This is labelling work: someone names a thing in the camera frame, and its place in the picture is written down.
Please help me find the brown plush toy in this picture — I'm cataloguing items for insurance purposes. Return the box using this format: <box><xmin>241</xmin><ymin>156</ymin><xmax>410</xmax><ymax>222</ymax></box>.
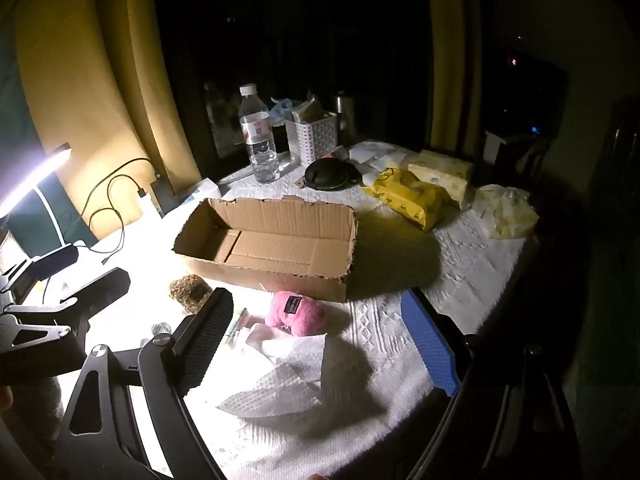
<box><xmin>169</xmin><ymin>274</ymin><xmax>213</xmax><ymax>314</ymax></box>

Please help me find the white paper towel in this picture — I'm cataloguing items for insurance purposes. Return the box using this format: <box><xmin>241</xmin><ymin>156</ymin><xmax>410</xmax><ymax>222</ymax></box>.
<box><xmin>215</xmin><ymin>325</ymin><xmax>326</xmax><ymax>418</ymax></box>

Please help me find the pink plush toy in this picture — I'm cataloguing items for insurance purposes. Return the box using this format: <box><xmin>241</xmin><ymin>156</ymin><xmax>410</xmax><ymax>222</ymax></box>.
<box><xmin>266</xmin><ymin>292</ymin><xmax>326</xmax><ymax>337</ymax></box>

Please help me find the white power bank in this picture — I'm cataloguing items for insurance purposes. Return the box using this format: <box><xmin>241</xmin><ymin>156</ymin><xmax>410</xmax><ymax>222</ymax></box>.
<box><xmin>137</xmin><ymin>188</ymin><xmax>162</xmax><ymax>221</ymax></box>

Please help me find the white lace tablecloth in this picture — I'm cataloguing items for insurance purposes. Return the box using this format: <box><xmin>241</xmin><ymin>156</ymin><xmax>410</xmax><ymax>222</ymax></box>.
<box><xmin>84</xmin><ymin>140</ymin><xmax>539</xmax><ymax>480</ymax></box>

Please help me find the white desk lamp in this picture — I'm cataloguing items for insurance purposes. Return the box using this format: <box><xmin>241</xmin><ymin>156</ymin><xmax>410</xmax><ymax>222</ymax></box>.
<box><xmin>1</xmin><ymin>143</ymin><xmax>72</xmax><ymax>218</ymax></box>

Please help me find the white blue box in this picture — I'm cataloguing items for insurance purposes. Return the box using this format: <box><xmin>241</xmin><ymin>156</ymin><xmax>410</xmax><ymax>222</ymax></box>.
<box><xmin>177</xmin><ymin>178</ymin><xmax>221</xmax><ymax>206</ymax></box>

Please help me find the yellow wipes pack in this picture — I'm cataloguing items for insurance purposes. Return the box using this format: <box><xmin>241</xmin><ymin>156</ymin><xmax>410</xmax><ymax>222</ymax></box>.
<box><xmin>363</xmin><ymin>168</ymin><xmax>450</xmax><ymax>232</ymax></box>

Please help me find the open cardboard box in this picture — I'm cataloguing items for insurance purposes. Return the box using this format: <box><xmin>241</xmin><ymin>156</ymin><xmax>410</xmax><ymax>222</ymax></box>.
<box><xmin>172</xmin><ymin>196</ymin><xmax>358</xmax><ymax>302</ymax></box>

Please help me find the clear plastic bag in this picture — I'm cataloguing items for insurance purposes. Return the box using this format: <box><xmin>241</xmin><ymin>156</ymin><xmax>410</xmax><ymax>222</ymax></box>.
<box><xmin>472</xmin><ymin>184</ymin><xmax>539</xmax><ymax>240</ymax></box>

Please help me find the pale tissue pack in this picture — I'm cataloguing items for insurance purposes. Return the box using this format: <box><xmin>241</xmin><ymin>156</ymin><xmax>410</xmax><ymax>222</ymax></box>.
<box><xmin>408</xmin><ymin>151</ymin><xmax>473</xmax><ymax>205</ymax></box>

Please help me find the clear water bottle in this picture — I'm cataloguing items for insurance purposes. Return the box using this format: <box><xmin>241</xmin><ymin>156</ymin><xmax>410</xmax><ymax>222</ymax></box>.
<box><xmin>239</xmin><ymin>84</ymin><xmax>280</xmax><ymax>184</ymax></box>

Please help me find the white perforated basket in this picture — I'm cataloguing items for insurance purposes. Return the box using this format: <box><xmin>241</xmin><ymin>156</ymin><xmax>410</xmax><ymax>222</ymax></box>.
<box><xmin>284</xmin><ymin>114</ymin><xmax>337</xmax><ymax>167</ymax></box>

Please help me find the metal thermos flask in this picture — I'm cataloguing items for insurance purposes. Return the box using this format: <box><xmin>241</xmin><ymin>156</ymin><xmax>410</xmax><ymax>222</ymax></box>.
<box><xmin>336</xmin><ymin>93</ymin><xmax>357</xmax><ymax>146</ymax></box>

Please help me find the black usb cable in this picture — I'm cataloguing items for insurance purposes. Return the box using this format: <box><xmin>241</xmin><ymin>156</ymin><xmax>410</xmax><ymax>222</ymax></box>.
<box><xmin>79</xmin><ymin>157</ymin><xmax>156</xmax><ymax>267</ymax></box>

